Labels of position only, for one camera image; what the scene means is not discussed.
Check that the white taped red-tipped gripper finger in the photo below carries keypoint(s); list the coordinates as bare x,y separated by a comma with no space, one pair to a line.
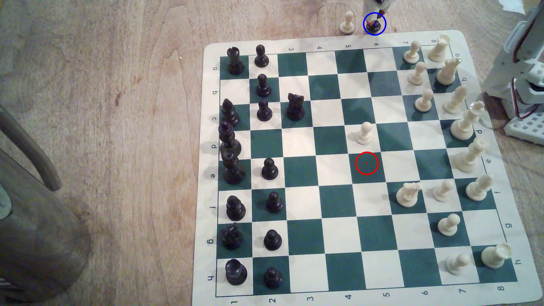
387,5
372,6

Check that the black chess pawn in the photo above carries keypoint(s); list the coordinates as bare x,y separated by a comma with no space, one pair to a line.
272,241
270,170
263,86
375,26
274,203
273,278
261,57
264,112

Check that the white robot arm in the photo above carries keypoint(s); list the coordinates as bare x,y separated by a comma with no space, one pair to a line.
503,72

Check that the white chess pawn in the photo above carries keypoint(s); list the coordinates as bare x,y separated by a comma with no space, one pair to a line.
448,225
347,24
364,134
411,53
443,191
418,74
424,102
457,264

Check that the white chess rook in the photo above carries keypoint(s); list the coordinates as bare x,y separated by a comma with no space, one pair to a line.
495,256
440,49

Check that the white chess knight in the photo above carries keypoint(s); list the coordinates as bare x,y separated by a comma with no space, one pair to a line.
448,72
408,195

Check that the white chess bishop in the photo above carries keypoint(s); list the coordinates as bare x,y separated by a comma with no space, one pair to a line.
479,188
455,101

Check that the black chess knight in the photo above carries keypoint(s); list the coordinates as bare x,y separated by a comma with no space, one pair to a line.
232,238
295,107

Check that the white chess queen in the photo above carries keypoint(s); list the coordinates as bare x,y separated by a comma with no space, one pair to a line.
464,125

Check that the black chess rook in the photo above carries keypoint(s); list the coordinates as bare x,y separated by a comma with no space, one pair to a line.
236,273
235,63

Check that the white chess king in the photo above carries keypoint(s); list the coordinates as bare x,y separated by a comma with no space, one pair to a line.
469,157

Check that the black chess bishop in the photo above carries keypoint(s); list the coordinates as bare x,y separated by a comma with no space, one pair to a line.
235,209
229,114

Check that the black chess queen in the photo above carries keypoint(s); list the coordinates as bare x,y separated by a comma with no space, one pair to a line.
227,136

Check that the black chess king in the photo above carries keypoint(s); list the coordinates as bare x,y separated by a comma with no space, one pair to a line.
233,170

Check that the green and white chessboard mat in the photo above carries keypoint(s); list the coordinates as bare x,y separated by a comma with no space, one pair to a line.
331,199

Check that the white perforated base plate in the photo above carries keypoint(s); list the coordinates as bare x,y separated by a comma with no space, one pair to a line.
529,127

